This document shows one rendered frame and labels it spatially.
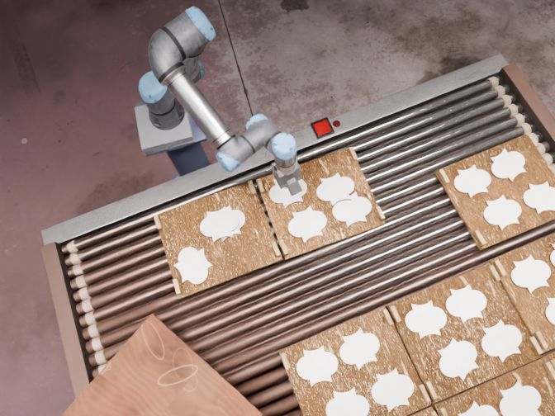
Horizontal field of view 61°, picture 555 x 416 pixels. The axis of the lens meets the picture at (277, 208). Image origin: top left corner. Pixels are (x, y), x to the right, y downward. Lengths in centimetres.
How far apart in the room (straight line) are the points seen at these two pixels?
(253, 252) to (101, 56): 226
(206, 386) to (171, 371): 13
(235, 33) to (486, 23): 172
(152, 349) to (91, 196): 163
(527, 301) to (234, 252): 107
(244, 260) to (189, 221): 27
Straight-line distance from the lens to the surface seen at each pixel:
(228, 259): 181
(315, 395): 173
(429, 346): 179
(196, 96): 154
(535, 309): 193
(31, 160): 346
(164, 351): 170
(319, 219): 182
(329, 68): 333
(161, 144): 207
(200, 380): 167
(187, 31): 158
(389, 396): 175
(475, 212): 195
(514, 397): 186
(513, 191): 204
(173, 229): 189
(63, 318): 194
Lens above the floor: 267
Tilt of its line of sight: 69 degrees down
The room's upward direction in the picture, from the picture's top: 9 degrees counter-clockwise
